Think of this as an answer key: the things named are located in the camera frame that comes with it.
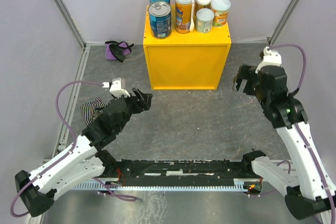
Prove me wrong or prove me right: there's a green label small can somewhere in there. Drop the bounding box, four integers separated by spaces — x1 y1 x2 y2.
196 8 214 34

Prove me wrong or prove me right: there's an orange fruit label can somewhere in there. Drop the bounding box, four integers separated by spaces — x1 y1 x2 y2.
211 0 231 27

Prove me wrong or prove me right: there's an orange can with spoon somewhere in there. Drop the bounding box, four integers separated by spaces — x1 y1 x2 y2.
175 0 193 34

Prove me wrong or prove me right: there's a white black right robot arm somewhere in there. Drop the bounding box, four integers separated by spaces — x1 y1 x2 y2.
234 65 335 223

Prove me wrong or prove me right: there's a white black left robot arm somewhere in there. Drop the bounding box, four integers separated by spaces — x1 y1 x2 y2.
15 88 153 217

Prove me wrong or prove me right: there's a black white striped cloth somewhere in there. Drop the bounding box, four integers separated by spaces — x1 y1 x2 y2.
80 98 106 126

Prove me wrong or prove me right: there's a yellow wooden box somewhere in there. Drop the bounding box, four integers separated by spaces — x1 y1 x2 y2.
143 17 232 90

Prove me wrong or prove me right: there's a purple black cloth pouch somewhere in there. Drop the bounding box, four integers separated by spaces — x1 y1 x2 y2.
105 40 134 62

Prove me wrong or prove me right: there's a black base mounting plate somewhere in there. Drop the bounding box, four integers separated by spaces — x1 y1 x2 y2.
99 151 266 189

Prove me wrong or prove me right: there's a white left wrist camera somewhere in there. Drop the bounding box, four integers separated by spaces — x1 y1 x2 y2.
102 78 131 99

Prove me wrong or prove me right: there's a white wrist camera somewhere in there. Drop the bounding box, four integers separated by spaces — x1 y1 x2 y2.
102 78 131 99
255 47 282 74

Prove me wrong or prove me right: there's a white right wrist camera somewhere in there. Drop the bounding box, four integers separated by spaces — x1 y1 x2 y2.
255 47 282 74

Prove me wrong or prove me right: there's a white slotted cable duct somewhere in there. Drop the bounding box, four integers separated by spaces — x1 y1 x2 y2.
70 179 263 191

